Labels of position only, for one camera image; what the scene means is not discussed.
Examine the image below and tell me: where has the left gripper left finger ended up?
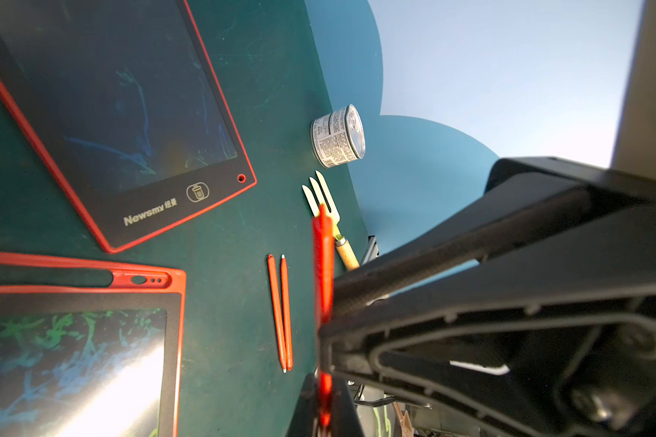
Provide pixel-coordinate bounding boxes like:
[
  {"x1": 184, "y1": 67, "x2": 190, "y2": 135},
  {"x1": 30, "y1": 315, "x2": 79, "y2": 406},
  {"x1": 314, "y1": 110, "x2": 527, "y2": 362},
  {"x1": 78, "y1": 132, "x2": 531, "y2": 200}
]
[{"x1": 286, "y1": 373, "x2": 364, "y2": 437}]

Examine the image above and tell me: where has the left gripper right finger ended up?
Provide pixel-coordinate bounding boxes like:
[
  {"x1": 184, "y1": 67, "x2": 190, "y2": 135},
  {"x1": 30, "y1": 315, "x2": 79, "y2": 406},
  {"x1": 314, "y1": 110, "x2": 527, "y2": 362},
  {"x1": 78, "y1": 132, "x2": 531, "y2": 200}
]
[{"x1": 317, "y1": 158, "x2": 656, "y2": 436}]

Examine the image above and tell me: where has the colourful scribble red writing tablet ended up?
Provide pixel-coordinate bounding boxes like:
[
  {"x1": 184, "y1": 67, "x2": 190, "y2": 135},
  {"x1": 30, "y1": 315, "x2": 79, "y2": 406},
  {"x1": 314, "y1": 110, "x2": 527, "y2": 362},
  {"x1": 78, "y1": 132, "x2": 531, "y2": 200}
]
[{"x1": 0, "y1": 252, "x2": 187, "y2": 436}]

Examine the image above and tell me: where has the red stylus right pair outer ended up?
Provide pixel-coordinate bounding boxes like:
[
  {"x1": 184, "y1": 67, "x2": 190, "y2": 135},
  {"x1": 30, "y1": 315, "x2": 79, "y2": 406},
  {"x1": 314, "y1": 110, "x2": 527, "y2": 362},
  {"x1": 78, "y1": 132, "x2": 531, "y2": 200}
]
[{"x1": 281, "y1": 255, "x2": 293, "y2": 371}]

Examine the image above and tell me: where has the red stylus pair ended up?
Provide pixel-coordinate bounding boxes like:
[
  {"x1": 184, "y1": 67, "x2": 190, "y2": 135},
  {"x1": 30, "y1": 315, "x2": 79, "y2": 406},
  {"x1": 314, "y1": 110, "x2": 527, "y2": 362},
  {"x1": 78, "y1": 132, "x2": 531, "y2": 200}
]
[
  {"x1": 281, "y1": 255, "x2": 293, "y2": 371},
  {"x1": 267, "y1": 254, "x2": 288, "y2": 373}
]

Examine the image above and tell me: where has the red stylus right pair inner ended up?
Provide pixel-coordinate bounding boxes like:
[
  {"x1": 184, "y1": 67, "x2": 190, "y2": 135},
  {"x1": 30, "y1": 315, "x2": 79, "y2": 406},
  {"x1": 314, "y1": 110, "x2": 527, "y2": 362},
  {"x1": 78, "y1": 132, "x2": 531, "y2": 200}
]
[{"x1": 267, "y1": 254, "x2": 288, "y2": 373}]

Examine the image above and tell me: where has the green garden fork wooden handle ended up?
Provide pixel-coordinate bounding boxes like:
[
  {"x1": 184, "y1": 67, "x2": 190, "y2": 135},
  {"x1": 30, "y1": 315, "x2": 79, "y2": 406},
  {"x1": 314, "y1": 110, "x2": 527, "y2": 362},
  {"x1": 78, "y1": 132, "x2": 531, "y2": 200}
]
[{"x1": 302, "y1": 170, "x2": 360, "y2": 271}]

